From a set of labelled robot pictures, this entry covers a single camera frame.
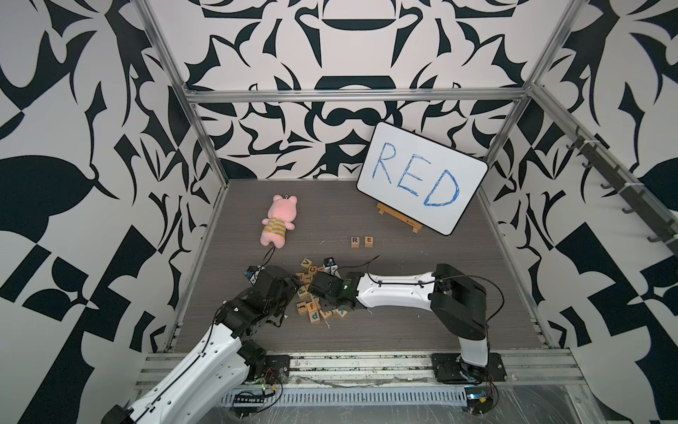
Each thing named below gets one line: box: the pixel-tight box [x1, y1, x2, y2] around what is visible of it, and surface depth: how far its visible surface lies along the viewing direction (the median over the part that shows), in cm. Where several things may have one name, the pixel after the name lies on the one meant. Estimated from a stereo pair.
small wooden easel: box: [376, 202, 423, 234], surface depth 104 cm
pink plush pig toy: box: [259, 194, 298, 249], surface depth 101 cm
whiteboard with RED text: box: [356, 121, 490, 237], surface depth 97 cm
